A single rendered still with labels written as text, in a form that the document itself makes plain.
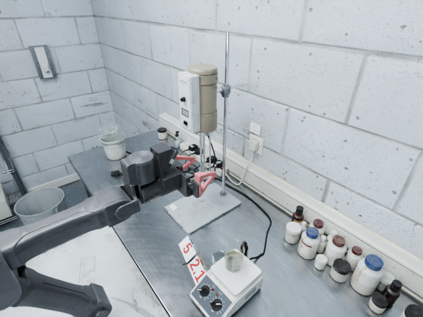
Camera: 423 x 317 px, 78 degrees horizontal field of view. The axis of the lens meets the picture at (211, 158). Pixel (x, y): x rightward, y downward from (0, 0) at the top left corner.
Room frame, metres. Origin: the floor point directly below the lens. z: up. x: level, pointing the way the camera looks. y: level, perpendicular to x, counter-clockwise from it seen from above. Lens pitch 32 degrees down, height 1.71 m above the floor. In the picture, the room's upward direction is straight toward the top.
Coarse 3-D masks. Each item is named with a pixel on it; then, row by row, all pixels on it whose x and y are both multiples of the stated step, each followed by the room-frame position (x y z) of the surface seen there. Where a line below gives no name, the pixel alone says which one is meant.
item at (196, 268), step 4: (196, 260) 0.58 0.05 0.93; (192, 264) 0.58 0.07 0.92; (196, 264) 0.57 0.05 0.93; (200, 264) 0.56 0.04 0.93; (192, 268) 0.57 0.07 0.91; (196, 268) 0.56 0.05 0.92; (200, 268) 0.55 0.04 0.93; (192, 272) 0.55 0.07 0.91; (196, 272) 0.54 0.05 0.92; (200, 272) 0.54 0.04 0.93; (204, 272) 0.53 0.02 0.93; (196, 276) 0.53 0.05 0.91; (200, 276) 0.53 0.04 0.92; (196, 280) 0.52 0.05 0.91
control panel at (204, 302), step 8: (208, 280) 0.49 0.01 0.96; (216, 288) 0.46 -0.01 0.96; (200, 296) 0.45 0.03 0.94; (208, 296) 0.44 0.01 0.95; (216, 296) 0.44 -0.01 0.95; (224, 296) 0.44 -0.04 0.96; (200, 304) 0.43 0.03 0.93; (208, 304) 0.42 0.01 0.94; (224, 304) 0.42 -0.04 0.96; (208, 312) 0.41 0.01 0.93; (216, 312) 0.40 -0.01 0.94; (224, 312) 0.40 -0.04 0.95
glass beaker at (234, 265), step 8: (232, 240) 0.55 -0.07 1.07; (224, 248) 0.52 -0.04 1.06; (232, 248) 0.55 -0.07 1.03; (240, 248) 0.54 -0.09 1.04; (224, 256) 0.52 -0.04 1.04; (240, 256) 0.50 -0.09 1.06; (224, 264) 0.52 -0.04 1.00; (232, 264) 0.49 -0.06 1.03; (240, 264) 0.50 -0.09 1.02; (232, 272) 0.49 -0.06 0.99
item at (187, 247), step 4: (184, 240) 0.68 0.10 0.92; (188, 240) 0.67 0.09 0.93; (180, 244) 0.67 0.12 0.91; (184, 244) 0.66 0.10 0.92; (188, 244) 0.65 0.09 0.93; (184, 248) 0.65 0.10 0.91; (188, 248) 0.64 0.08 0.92; (192, 248) 0.63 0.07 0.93; (184, 252) 0.63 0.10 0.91; (188, 252) 0.62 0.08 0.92; (192, 252) 0.62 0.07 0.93; (188, 256) 0.61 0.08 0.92
